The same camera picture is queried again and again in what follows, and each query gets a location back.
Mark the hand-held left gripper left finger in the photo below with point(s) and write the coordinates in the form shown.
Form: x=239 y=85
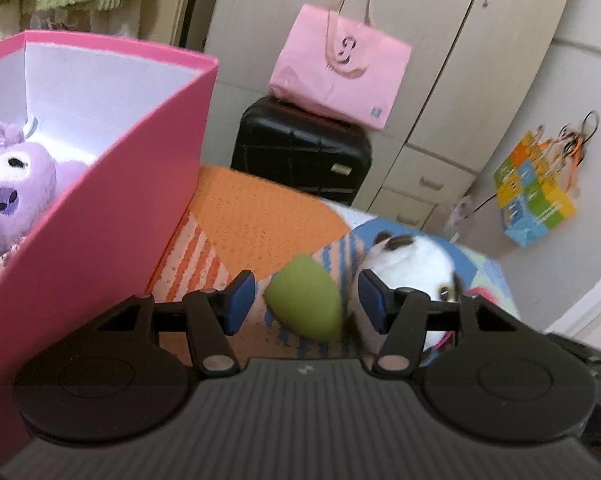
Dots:
x=240 y=305

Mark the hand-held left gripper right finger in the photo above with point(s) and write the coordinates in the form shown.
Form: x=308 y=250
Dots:
x=373 y=305

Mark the green egg-shaped sponge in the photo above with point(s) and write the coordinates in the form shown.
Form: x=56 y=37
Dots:
x=305 y=305

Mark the pink storage box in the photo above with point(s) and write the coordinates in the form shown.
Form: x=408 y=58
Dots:
x=130 y=210

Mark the purple plush toy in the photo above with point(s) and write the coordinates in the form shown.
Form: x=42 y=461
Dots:
x=30 y=180

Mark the panda plush toy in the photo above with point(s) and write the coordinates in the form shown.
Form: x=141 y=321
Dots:
x=415 y=260

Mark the patchwork blanket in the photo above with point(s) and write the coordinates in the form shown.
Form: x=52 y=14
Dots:
x=260 y=210

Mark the white door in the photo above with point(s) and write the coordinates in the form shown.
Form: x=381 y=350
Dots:
x=555 y=270

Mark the clear plastic bag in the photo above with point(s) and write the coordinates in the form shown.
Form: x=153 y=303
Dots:
x=460 y=210

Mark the black suitcase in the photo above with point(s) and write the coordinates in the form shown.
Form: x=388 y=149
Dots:
x=290 y=150

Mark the colourful paper bag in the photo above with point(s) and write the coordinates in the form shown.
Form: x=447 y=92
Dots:
x=530 y=200

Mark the beige wardrobe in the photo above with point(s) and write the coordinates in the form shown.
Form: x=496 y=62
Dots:
x=430 y=110

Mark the pink tote bag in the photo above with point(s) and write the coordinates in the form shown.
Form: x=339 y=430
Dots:
x=330 y=75

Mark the beige lace garment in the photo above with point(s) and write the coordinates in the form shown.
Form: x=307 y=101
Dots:
x=105 y=25

